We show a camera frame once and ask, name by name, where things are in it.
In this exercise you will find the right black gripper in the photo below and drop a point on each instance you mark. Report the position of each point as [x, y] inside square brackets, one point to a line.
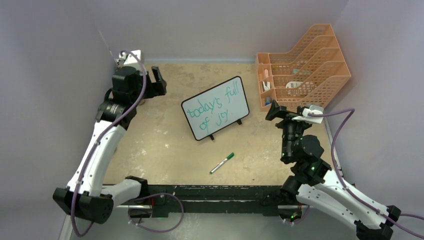
[275, 111]

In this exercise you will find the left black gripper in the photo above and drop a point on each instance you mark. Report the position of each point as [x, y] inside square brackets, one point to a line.
[157, 88]

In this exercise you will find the white whiteboard with black frame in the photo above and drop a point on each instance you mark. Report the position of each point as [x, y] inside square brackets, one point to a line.
[216, 108]

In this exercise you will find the white marker with green cap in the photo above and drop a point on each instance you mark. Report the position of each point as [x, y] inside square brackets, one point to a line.
[231, 155]

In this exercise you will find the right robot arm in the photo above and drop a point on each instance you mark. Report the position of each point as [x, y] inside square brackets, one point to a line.
[315, 183]

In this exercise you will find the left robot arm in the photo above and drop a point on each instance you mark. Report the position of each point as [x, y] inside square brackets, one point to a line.
[102, 149]

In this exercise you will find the blue capped small bottle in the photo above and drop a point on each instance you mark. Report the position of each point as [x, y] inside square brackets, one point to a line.
[268, 100]

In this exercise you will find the white stapler in organizer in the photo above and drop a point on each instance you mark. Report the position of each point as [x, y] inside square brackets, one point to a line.
[266, 86]

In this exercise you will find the orange plastic file organizer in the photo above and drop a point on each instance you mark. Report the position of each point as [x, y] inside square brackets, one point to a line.
[317, 57]

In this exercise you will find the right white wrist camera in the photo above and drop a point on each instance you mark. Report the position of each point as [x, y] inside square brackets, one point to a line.
[310, 114]

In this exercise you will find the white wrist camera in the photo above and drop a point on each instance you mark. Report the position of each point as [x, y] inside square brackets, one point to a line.
[310, 114]
[125, 59]

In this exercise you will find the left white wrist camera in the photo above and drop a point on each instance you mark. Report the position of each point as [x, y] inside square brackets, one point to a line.
[125, 59]

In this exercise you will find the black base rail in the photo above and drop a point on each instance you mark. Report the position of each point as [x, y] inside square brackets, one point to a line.
[266, 200]

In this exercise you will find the aluminium frame rail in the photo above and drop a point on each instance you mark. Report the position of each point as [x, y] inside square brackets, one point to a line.
[312, 198]

